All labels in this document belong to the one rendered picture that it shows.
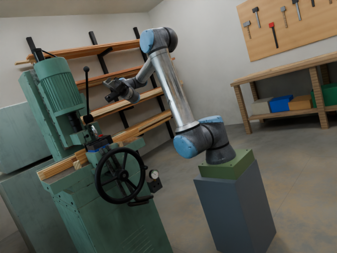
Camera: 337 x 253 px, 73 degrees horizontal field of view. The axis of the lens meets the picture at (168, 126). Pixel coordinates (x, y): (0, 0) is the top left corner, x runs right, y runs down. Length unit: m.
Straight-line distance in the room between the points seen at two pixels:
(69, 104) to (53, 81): 0.15
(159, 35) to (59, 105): 0.67
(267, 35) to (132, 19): 2.60
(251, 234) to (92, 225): 0.90
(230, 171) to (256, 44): 3.00
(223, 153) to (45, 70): 1.10
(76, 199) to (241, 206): 0.89
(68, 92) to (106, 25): 3.36
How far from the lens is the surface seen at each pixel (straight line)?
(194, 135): 1.25
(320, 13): 3.85
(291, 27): 3.93
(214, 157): 1.40
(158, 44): 1.29
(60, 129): 1.55
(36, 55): 1.64
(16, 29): 4.06
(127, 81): 1.78
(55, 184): 1.30
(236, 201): 1.40
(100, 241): 1.46
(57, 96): 1.42
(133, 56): 4.78
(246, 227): 1.49
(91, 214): 1.39
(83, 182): 1.34
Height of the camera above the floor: 1.18
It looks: 11 degrees down
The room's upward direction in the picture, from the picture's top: 19 degrees counter-clockwise
